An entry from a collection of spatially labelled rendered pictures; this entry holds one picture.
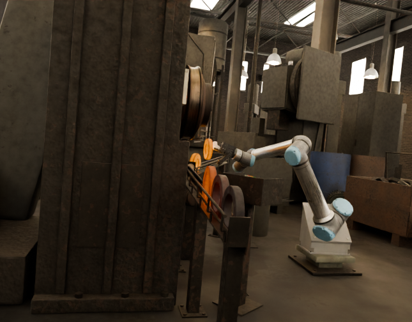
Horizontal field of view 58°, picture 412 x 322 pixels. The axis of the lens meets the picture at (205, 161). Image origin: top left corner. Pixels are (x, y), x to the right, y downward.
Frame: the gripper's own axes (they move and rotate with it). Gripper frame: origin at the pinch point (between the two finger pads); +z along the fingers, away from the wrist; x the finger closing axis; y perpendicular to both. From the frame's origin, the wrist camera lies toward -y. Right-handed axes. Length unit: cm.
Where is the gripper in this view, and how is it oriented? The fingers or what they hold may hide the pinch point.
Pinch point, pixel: (208, 146)
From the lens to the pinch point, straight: 270.3
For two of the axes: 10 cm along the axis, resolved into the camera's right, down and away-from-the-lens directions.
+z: -9.0, -3.5, -2.4
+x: 2.3, 0.6, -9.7
